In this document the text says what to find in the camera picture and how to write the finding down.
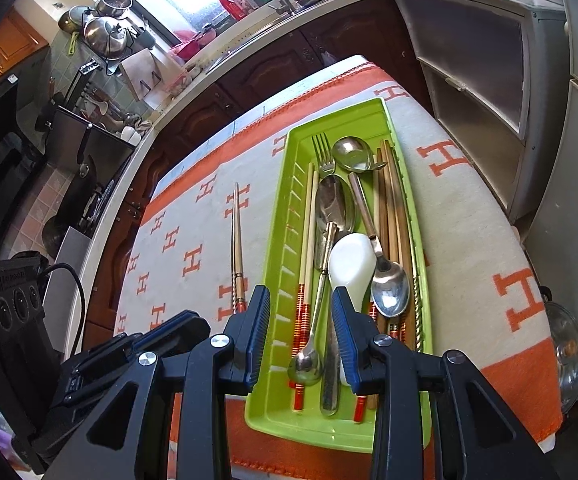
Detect plain brown bamboo chopstick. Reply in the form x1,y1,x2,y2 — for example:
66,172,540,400
379,166,402,340

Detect small steel spoon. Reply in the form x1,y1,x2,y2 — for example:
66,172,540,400
349,174,409,318

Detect cream red-striped chopstick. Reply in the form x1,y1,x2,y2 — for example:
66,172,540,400
293,169,321,412
368,170,388,332

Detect bamboo chopstick red black band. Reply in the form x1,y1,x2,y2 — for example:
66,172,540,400
236,187,247,313

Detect white ceramic soup spoon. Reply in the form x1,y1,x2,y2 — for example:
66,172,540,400
323,233,376,385

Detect large steel spoon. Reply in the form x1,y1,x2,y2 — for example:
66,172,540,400
316,174,355,417

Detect steel fork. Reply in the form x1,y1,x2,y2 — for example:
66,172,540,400
312,132,336,179

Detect cream chopstick red striped end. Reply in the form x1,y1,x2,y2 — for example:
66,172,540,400
289,162,315,368

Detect round steel serving spoon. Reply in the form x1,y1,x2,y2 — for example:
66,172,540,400
332,136,387,174

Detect dark brown wooden chopstick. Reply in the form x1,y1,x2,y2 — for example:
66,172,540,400
382,141,416,350

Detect orange white H-pattern blanket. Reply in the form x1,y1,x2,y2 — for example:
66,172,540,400
113,54,566,480

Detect green plastic utensil tray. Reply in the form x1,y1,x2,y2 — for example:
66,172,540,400
245,98,433,453

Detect steel steamer pot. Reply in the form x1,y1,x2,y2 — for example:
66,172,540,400
545,301,578,414

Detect wooden cutting board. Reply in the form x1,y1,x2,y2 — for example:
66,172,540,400
119,49,182,103

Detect wooden lower cabinets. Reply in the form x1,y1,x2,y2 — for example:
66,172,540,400
83,0,432,348

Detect grey frosted door cabinet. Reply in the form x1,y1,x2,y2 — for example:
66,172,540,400
395,0,569,221

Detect red spray bottle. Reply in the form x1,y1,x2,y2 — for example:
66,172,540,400
219,0,248,21

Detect black cable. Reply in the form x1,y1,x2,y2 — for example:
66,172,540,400
38,262,89,361

